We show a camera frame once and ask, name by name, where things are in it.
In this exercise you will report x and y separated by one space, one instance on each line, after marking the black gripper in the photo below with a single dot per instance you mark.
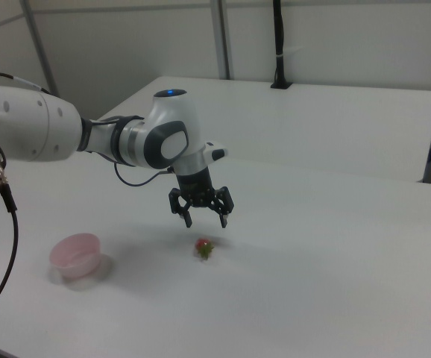
195 185

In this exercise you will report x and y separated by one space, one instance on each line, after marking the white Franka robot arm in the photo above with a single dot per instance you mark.
44 127

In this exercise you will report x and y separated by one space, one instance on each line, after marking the red strawberry with green leaves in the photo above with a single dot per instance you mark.
204 248

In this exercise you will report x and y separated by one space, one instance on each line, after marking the pink plastic bowl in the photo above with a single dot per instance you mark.
75 254

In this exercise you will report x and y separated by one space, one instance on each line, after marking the black pole with table clamp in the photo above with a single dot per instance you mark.
279 44

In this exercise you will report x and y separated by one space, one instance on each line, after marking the grey metal frame post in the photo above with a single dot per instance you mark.
222 39
41 41

